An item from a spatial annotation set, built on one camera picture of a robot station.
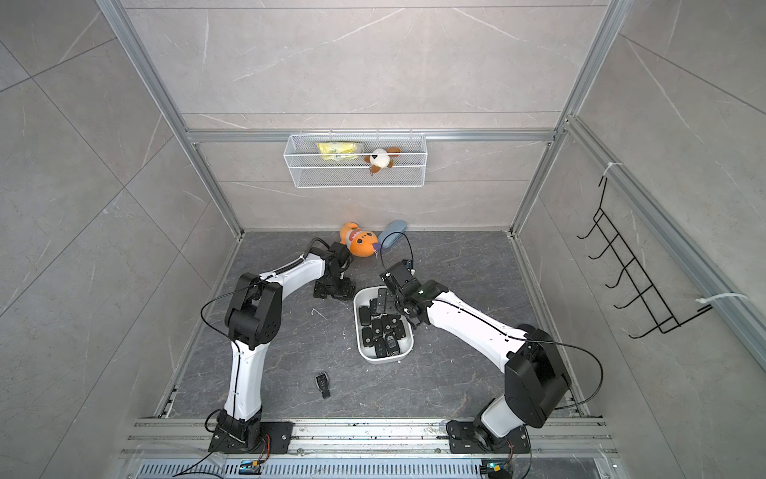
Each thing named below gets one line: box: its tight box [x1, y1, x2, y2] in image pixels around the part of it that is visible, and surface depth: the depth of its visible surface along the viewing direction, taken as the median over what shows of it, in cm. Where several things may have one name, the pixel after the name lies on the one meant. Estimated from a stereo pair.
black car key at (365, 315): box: [359, 305, 372, 327], surface depth 97 cm
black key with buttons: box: [384, 333, 401, 357], surface depth 90 cm
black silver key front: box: [315, 371, 332, 400], surface depth 83 cm
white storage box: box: [353, 285, 415, 364], surface depth 92 cm
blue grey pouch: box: [378, 219, 408, 249], surface depth 119 cm
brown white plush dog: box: [363, 146, 401, 175], surface depth 87 cm
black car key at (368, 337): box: [361, 327, 375, 348], surface depth 91 cm
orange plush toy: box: [339, 221, 379, 258], surface depth 109 cm
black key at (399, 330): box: [392, 320, 406, 340], surface depth 92 cm
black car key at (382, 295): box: [378, 287, 388, 309], surface depth 78 cm
